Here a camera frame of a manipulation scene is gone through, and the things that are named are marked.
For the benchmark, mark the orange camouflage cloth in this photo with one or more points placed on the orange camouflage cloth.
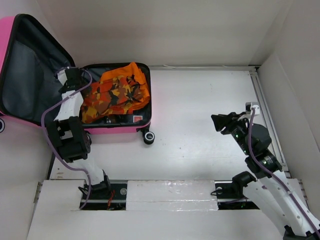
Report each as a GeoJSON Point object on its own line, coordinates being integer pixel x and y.
{"type": "Point", "coordinates": [120, 95]}

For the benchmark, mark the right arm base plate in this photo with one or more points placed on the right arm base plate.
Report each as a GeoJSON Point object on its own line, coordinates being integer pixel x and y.
{"type": "Point", "coordinates": [230, 199]}

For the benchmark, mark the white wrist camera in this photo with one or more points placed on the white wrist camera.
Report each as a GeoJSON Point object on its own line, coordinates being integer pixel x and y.
{"type": "Point", "coordinates": [252, 108]}
{"type": "Point", "coordinates": [61, 75]}

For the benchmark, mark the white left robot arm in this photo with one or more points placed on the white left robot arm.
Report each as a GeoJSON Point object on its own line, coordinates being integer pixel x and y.
{"type": "Point", "coordinates": [66, 132]}

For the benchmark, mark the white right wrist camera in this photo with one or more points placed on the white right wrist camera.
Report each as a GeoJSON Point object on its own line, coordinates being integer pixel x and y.
{"type": "Point", "coordinates": [252, 108]}

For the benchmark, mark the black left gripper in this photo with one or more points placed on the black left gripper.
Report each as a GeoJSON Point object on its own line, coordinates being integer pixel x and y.
{"type": "Point", "coordinates": [65, 85]}

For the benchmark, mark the pink suitcase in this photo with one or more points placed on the pink suitcase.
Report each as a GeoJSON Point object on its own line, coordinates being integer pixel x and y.
{"type": "Point", "coordinates": [29, 58]}

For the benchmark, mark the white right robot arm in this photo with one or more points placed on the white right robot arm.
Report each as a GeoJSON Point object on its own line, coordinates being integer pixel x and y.
{"type": "Point", "coordinates": [265, 182]}

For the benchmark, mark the red card deck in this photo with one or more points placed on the red card deck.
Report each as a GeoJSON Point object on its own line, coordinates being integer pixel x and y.
{"type": "Point", "coordinates": [137, 118]}

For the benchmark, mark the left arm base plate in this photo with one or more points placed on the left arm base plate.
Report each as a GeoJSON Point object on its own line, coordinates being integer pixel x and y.
{"type": "Point", "coordinates": [115, 200]}

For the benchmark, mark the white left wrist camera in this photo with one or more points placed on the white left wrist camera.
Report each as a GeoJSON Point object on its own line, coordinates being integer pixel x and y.
{"type": "Point", "coordinates": [61, 75]}

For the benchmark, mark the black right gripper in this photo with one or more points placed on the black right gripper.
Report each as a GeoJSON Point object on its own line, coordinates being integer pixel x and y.
{"type": "Point", "coordinates": [220, 120]}

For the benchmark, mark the aluminium rail right edge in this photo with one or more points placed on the aluminium rail right edge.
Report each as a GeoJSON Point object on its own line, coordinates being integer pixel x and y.
{"type": "Point", "coordinates": [265, 118]}

